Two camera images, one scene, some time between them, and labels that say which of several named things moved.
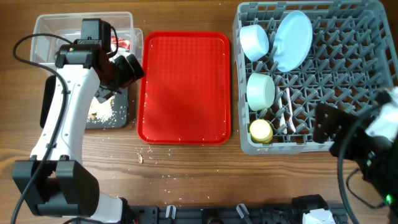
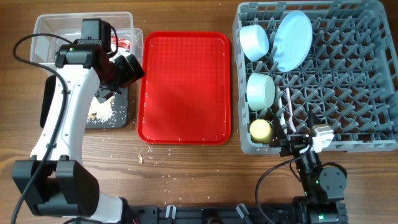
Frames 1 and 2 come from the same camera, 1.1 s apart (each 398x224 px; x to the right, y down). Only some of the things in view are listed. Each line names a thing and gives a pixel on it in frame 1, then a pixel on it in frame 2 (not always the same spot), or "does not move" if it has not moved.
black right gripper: [333, 117] to [281, 140]
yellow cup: [261, 131] does not move
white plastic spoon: [282, 122] does not move
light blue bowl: [254, 42] does not move
